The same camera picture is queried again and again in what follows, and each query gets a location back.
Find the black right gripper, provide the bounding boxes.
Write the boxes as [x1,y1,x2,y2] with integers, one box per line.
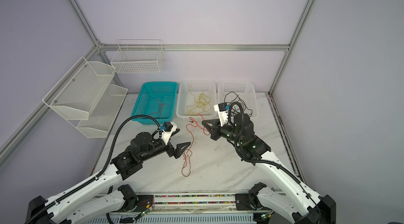
[200,118,243,145]

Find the yellow cable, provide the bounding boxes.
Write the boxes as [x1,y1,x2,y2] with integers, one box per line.
[185,84,212,116]

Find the black cable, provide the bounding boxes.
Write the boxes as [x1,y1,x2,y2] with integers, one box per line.
[223,91,254,118]

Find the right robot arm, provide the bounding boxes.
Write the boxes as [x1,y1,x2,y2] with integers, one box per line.
[202,102,337,224]

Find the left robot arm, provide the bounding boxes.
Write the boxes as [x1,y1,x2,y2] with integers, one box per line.
[25,119,191,224]

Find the white plastic basket middle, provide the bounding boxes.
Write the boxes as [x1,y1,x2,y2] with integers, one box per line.
[176,80,217,120]

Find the white plastic basket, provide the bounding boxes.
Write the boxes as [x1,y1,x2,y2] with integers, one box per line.
[176,80,217,120]
[217,80,259,119]

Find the white plastic basket right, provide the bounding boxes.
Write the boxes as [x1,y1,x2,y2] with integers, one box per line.
[217,80,259,119]

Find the teal plastic basket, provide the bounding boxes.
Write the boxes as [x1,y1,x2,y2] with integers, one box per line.
[132,81,178,125]

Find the white mesh lower shelf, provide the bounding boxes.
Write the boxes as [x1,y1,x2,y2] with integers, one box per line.
[76,85,128,138]

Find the white mesh shelf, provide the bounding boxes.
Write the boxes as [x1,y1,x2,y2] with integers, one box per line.
[76,85,128,138]
[42,57,116,120]

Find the white mesh upper shelf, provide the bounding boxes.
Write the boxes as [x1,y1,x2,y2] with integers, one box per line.
[42,57,116,120]

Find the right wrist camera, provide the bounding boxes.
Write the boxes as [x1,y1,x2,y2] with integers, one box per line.
[214,103,229,126]

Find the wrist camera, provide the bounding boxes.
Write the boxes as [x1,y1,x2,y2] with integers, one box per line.
[214,103,229,126]
[159,121,178,145]

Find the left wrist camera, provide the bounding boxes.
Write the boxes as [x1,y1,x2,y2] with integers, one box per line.
[159,121,178,145]

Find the front rail with cables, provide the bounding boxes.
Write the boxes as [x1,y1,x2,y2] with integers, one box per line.
[81,192,316,224]

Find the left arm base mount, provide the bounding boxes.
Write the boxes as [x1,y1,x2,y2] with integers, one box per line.
[117,185,154,212]

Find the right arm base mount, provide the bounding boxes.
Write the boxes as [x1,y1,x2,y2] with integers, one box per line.
[235,183,270,211]

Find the white wire wall basket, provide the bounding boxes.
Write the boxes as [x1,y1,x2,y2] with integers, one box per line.
[110,39,165,74]

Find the aluminium frame profiles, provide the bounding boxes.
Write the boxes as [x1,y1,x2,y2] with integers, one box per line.
[0,0,330,224]

